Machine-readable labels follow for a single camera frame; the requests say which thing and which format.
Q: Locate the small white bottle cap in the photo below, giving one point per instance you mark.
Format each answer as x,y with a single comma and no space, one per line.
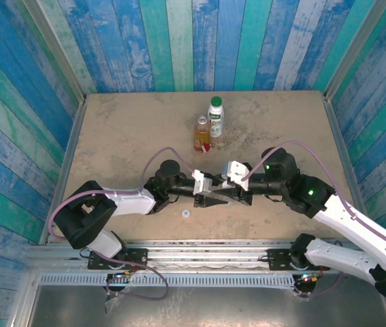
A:
186,213

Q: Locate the orange juice bottle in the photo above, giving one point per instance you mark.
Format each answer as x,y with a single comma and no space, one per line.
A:
201,136

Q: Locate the white plastic bottle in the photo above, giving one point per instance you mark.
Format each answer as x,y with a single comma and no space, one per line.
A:
215,122

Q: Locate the green bottle cap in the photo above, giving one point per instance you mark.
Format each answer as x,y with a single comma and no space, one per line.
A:
216,101

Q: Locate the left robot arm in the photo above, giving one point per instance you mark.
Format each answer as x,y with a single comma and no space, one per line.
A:
131,202

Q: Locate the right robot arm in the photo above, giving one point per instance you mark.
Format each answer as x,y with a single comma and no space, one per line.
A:
349,218

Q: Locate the small circuit board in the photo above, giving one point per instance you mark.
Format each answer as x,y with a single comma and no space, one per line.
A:
310,276
121,276

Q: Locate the steel sheet panel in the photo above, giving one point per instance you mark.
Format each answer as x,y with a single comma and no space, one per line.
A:
213,306

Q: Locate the aluminium mounting rail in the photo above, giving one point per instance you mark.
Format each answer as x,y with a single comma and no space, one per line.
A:
206,255

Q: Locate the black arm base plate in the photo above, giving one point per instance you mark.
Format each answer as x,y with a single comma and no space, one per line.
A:
277,259
138,254

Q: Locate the aluminium table side rail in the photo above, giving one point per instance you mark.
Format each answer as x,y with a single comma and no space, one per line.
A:
338,129
62,170

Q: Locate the aluminium corner post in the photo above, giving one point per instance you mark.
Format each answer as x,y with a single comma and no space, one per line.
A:
357,51
56,51

